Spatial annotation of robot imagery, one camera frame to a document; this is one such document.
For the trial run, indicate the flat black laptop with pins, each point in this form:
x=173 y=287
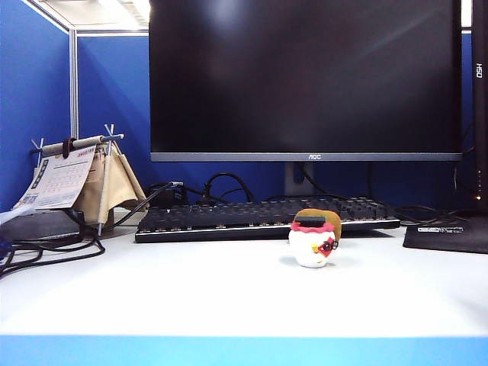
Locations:
x=38 y=226

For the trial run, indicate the aluminium partition post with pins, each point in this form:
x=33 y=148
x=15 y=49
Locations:
x=73 y=84

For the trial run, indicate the beige canvas calendar stand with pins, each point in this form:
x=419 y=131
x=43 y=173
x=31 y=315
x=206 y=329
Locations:
x=114 y=183

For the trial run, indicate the black mechanical keyboard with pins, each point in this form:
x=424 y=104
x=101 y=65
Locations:
x=213 y=221

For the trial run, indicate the grey monitor stand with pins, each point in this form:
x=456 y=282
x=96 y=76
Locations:
x=292 y=178

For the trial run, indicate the white calendar sheet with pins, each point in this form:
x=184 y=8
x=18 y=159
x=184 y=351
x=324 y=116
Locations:
x=61 y=179

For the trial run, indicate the black HSD monitor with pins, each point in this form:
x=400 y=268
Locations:
x=480 y=114

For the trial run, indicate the black AOC monitor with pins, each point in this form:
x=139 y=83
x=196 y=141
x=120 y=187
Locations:
x=305 y=76

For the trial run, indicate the white doll with flat black hat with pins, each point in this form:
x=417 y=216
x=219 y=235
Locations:
x=305 y=252

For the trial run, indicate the black mouse pad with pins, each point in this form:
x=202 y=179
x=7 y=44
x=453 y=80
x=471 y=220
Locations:
x=446 y=238

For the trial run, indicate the brown fuzzy kiwi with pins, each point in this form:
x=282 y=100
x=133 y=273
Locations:
x=336 y=222

